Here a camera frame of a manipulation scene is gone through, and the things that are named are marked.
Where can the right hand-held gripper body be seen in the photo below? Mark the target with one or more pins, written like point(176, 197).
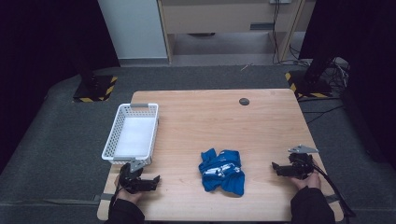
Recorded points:
point(300, 165)

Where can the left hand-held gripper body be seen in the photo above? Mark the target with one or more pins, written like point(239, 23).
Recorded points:
point(132, 179)

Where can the blue t-shirt with white print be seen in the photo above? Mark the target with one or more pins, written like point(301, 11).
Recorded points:
point(222, 171)

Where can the person's left hand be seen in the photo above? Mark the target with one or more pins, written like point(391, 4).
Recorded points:
point(129, 196)

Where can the person's right hand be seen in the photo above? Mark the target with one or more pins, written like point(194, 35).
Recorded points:
point(309, 180)

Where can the grey tape strip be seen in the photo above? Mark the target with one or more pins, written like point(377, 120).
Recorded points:
point(104, 197)
point(331, 198)

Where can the white perforated plastic basket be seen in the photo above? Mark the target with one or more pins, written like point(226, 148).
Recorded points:
point(134, 137)

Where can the round grey table cap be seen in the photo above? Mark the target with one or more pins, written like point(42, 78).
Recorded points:
point(244, 101)

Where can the black stand with striped base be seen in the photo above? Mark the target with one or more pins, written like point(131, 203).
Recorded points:
point(93, 88)
point(311, 82)

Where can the small stick on floor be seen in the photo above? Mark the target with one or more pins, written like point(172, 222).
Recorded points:
point(246, 67)

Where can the white cabinet panel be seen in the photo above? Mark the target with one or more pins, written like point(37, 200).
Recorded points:
point(134, 28)

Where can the light wooden desk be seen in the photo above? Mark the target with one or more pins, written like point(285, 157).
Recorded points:
point(218, 15)

